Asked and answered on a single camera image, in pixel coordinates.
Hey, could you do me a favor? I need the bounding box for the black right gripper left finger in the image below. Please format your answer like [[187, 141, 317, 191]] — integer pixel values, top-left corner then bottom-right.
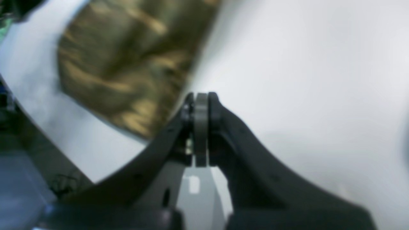
[[60, 93, 194, 209]]

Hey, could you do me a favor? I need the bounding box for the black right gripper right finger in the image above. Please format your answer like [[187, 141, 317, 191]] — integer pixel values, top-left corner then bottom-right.
[[208, 93, 376, 230]]

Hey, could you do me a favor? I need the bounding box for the camouflage T-shirt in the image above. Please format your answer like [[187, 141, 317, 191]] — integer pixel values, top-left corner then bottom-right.
[[57, 0, 222, 140]]

